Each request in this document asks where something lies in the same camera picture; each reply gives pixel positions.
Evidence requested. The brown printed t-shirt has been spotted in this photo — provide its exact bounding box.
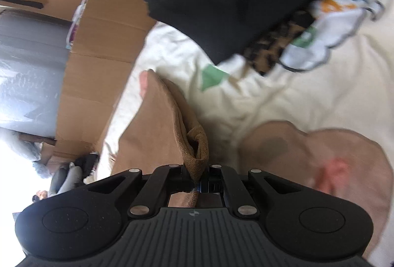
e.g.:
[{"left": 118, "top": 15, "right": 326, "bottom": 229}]
[{"left": 109, "top": 69, "right": 211, "bottom": 209}]

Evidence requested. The black garment pile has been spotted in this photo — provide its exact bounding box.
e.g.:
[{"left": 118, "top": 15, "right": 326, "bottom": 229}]
[{"left": 73, "top": 152, "right": 99, "bottom": 178}]

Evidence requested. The grey neck pillow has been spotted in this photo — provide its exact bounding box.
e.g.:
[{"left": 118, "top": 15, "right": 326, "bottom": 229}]
[{"left": 48, "top": 162, "right": 84, "bottom": 197}]

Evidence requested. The cream bear print bedsheet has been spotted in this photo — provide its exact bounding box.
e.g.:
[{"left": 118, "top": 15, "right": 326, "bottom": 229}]
[{"left": 98, "top": 0, "right": 393, "bottom": 266}]

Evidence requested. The leopard print cloth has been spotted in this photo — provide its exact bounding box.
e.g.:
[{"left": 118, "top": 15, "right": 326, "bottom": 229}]
[{"left": 242, "top": 10, "right": 315, "bottom": 76}]

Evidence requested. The small teddy bear toy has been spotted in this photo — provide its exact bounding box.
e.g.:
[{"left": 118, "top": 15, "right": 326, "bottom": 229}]
[{"left": 32, "top": 190, "right": 48, "bottom": 203}]

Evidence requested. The clear plastic bag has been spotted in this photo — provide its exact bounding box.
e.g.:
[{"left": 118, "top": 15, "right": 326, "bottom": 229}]
[{"left": 13, "top": 132, "right": 51, "bottom": 179}]

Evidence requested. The brown cardboard sheet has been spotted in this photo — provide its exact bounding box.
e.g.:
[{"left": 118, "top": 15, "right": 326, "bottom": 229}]
[{"left": 50, "top": 0, "right": 155, "bottom": 162}]

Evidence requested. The pink white bottle pack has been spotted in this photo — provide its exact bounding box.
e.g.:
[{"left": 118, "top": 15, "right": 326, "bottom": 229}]
[{"left": 66, "top": 0, "right": 88, "bottom": 50}]

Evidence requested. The grey metal cabinet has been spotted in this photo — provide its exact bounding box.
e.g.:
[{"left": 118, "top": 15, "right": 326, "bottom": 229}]
[{"left": 1, "top": 9, "right": 71, "bottom": 138}]

